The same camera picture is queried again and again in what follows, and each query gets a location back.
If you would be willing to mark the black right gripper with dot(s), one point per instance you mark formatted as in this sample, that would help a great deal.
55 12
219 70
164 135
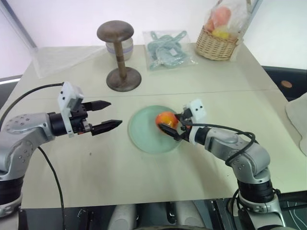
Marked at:
185 131

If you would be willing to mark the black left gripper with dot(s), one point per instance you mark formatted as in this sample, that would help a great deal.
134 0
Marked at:
78 119

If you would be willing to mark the orange red round fruit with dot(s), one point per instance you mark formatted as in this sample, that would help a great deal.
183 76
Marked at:
166 119

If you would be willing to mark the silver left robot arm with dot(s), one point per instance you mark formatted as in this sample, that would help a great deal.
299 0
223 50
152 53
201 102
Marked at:
21 139

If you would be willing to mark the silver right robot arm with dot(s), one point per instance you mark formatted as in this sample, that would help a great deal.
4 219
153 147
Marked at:
247 153

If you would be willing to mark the pale green round plate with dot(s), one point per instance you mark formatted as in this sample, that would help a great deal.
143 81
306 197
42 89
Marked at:
144 130

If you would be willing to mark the yellow fruit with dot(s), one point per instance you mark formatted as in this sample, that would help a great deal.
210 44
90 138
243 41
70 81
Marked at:
220 34

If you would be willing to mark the clear plastic fruit bag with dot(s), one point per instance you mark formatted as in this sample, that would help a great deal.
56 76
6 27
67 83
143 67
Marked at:
236 19

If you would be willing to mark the brown wooden mushroom stand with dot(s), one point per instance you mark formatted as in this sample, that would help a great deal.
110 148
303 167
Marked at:
120 76

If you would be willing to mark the clear plastic sheet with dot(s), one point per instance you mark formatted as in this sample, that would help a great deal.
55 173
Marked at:
62 57

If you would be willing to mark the white jar with purple band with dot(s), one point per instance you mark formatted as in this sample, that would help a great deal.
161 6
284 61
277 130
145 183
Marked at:
128 49

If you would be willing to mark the woven wicker basket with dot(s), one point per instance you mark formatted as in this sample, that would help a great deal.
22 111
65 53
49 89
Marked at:
214 48

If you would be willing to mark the grey rounded shape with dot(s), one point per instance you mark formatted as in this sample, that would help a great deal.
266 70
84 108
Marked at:
189 215
123 216

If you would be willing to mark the dark side table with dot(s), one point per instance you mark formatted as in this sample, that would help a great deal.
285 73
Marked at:
275 76

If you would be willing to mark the pink peach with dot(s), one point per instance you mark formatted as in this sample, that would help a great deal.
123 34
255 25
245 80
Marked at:
221 15

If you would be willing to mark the brown round disc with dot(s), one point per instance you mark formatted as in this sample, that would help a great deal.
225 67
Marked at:
286 84

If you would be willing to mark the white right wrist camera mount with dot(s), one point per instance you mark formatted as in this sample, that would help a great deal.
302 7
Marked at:
198 110

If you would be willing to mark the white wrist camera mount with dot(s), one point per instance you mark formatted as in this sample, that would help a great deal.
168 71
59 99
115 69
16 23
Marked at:
198 110
68 95

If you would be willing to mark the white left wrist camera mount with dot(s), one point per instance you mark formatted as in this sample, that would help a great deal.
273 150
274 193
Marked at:
68 95

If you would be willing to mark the grey slanted window frame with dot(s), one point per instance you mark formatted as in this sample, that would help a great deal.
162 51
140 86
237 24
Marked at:
19 22

